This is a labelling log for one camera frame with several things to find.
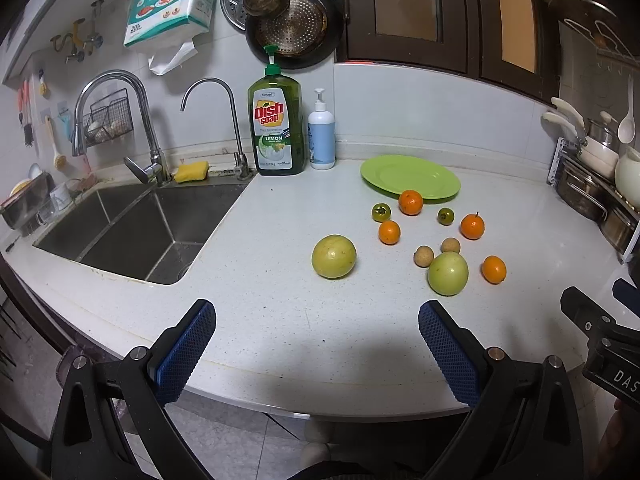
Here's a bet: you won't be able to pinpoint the orange tangerine with stem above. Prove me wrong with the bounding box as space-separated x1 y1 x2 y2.
459 212 486 240

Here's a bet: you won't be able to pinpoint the large green apple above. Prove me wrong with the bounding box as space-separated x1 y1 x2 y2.
427 252 469 297

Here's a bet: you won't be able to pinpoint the brown longan fruit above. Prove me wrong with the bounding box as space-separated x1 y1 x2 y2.
413 246 434 268
440 237 461 254

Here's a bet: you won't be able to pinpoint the small green round fruit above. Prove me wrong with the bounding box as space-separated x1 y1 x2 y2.
437 208 454 226

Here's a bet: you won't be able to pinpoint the small orange tangerine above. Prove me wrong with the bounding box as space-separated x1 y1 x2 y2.
378 220 401 245

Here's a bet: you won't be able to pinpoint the large yellow-green apple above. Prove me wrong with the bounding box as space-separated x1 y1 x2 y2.
311 234 357 280

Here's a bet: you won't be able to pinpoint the small green persimmon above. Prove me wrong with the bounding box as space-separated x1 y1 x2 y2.
371 203 392 223

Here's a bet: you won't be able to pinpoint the steel kitchen sink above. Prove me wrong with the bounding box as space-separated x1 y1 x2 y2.
36 178 247 285

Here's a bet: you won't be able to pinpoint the steel pot on rack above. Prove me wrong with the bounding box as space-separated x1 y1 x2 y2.
555 158 608 223

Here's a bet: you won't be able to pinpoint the cream ceramic pot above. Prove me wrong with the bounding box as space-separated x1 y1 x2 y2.
615 146 640 209

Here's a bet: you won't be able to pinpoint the white spoon ladle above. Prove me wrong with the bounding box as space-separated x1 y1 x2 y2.
617 76 636 144

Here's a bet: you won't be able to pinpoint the green plate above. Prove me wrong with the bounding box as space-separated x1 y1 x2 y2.
360 155 461 200

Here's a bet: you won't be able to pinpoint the yellow sponge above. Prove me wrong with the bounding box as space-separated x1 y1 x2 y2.
174 160 209 183

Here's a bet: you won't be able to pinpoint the thin chrome faucet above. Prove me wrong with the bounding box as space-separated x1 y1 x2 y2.
176 77 253 181

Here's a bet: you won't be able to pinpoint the green dish soap bottle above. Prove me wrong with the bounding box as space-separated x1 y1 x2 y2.
247 44 306 176

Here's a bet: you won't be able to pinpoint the white blue pump bottle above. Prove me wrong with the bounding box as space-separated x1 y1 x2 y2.
307 88 336 170

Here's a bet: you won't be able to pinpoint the black frying pan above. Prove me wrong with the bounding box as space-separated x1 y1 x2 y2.
245 0 345 70

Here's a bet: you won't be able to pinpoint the paper towel pack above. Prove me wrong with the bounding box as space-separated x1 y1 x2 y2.
124 0 216 76

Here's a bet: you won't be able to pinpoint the white saucepan with handle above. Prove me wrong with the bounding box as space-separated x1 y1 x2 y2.
542 96 620 181

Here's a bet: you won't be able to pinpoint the dark wooden window frame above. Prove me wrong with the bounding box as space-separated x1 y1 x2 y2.
337 0 561 102

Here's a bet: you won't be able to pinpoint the black wire basket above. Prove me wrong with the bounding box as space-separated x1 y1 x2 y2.
82 88 134 148

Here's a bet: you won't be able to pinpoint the wall water taps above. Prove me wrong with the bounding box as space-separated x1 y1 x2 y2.
50 0 104 63

